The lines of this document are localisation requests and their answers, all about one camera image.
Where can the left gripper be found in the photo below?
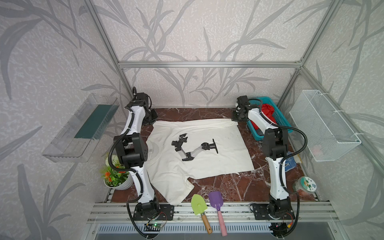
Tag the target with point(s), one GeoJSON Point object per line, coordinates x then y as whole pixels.
{"type": "Point", "coordinates": [151, 117]}

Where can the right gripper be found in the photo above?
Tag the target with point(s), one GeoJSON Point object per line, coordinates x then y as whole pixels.
{"type": "Point", "coordinates": [237, 114]}

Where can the white printed t-shirt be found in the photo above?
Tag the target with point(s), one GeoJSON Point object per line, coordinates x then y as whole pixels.
{"type": "Point", "coordinates": [193, 149]}

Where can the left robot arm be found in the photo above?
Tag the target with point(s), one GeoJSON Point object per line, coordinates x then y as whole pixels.
{"type": "Point", "coordinates": [133, 152]}

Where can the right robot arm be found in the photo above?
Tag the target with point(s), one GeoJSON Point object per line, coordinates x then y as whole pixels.
{"type": "Point", "coordinates": [275, 149]}

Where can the teal plastic basket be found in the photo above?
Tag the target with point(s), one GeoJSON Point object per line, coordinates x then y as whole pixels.
{"type": "Point", "coordinates": [277, 115]}

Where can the red t-shirt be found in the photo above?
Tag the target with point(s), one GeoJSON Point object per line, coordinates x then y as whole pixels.
{"type": "Point", "coordinates": [268, 111]}

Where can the blue dotted work glove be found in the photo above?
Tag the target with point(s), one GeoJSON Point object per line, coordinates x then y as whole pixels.
{"type": "Point", "coordinates": [290, 163]}

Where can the potted artificial flowers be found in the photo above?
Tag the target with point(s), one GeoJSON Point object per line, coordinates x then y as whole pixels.
{"type": "Point", "coordinates": [116, 180]}

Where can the purple toy shovel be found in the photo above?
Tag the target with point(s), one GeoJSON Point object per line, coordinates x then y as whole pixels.
{"type": "Point", "coordinates": [216, 201]}

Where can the green toy shovel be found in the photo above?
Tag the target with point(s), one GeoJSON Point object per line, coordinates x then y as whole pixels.
{"type": "Point", "coordinates": [199, 206]}

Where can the small green circuit board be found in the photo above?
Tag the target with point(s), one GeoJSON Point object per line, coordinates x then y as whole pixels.
{"type": "Point", "coordinates": [154, 227]}

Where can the aluminium frame crossbar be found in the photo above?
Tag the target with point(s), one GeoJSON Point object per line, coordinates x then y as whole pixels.
{"type": "Point", "coordinates": [200, 64]}

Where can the clear plastic wall shelf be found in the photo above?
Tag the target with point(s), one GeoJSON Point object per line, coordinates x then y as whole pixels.
{"type": "Point", "coordinates": [77, 140]}

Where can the pink object in wire basket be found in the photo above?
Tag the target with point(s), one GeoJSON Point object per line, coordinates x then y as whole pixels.
{"type": "Point", "coordinates": [317, 151]}

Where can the white wire mesh basket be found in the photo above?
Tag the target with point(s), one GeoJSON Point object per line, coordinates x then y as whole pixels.
{"type": "Point", "coordinates": [314, 114]}

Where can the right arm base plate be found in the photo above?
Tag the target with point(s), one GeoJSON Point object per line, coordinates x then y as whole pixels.
{"type": "Point", "coordinates": [261, 212]}

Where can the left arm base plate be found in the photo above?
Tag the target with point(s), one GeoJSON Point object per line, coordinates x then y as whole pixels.
{"type": "Point", "coordinates": [164, 213]}

